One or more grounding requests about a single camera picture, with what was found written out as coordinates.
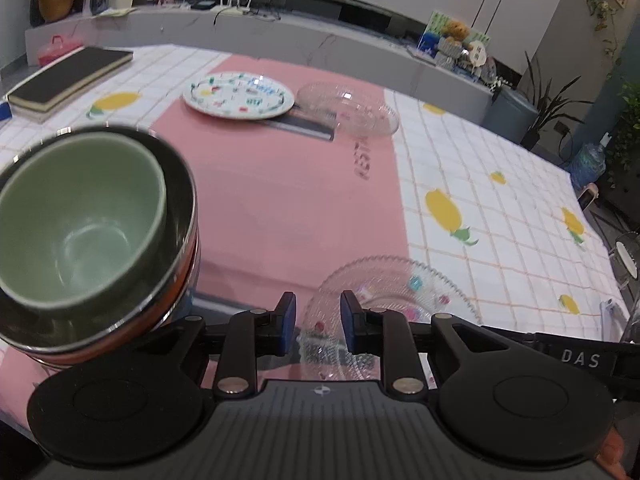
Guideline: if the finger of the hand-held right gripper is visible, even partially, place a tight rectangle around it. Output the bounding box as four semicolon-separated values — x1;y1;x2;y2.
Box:
479;324;535;345

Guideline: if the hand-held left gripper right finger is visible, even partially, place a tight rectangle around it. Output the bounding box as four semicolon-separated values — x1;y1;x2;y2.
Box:
339;289;524;402

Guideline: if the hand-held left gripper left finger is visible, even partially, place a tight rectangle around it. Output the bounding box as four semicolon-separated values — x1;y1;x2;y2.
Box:
135;290;298;400

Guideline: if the clear glass plate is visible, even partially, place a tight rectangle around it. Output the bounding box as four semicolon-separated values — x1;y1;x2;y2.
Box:
295;81;401;137
297;255;482;384

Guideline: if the blue steel bowl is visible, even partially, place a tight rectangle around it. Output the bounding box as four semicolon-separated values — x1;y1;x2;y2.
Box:
0;240;201;369

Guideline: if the orange steel bowl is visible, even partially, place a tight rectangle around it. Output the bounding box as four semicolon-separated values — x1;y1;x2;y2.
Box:
0;126;200;357

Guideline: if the green ceramic bowl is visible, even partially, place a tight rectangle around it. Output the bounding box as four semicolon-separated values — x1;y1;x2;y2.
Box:
0;132;168;319

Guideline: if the checked lemon print tablecloth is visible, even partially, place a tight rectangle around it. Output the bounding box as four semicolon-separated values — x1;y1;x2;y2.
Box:
0;43;627;413

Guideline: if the pink table mat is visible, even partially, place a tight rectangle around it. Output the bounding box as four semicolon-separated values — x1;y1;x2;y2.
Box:
149;56;417;387

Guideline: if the small white heater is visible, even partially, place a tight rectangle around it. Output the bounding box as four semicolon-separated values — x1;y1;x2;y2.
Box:
577;184;601;211

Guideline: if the blue water bottle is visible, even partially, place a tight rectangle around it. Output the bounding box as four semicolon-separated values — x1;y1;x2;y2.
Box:
569;142;607;189

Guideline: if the grey trash bin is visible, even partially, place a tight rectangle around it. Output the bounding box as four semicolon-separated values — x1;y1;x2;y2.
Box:
482;84;541;144

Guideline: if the bushy green plant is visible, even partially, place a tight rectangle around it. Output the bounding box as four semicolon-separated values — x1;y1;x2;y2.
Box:
607;81;640;192

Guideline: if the potted long-leaf plant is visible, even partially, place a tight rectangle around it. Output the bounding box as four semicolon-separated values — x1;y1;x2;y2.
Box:
519;51;597;152

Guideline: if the white fruit print plate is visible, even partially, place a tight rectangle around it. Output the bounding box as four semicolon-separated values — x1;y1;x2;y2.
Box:
181;70;296;121

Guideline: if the white round fan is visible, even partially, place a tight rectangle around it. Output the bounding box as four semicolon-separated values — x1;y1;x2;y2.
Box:
467;39;489;68

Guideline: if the grey marble tv cabinet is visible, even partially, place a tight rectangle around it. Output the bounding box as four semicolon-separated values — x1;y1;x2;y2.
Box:
24;0;501;126

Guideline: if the green and blue painting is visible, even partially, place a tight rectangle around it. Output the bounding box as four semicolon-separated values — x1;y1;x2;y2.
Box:
417;9;491;56

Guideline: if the brown teddy bear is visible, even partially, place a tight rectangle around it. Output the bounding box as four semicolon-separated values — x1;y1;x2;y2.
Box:
442;19;471;45

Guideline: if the black hardcover book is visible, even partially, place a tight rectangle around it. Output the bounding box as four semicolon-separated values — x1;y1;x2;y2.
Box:
6;45;135;111
9;67;132;124

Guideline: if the hanging green vine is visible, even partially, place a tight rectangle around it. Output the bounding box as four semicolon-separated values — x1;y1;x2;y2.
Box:
579;0;624;77

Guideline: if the pink plastic basket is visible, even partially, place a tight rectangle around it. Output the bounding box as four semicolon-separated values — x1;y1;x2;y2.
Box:
37;34;84;67

